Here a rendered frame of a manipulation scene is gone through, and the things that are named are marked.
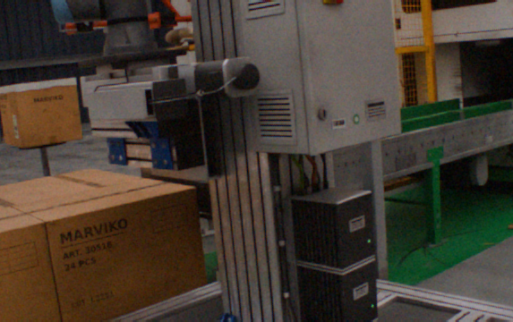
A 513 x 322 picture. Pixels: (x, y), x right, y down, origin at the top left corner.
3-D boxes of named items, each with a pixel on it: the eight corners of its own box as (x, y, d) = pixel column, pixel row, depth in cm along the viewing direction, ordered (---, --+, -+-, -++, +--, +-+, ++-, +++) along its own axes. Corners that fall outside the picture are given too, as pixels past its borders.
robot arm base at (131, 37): (168, 49, 170) (165, 14, 169) (122, 54, 160) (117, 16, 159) (139, 55, 182) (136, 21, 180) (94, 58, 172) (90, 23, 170)
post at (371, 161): (378, 285, 262) (362, 48, 247) (389, 289, 256) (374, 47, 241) (367, 291, 258) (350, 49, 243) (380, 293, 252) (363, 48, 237)
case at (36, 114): (4, 143, 428) (-4, 88, 422) (58, 135, 449) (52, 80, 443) (22, 148, 378) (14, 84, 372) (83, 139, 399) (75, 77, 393)
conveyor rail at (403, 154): (531, 134, 371) (530, 105, 368) (538, 135, 367) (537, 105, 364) (234, 221, 233) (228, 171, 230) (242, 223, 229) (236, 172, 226)
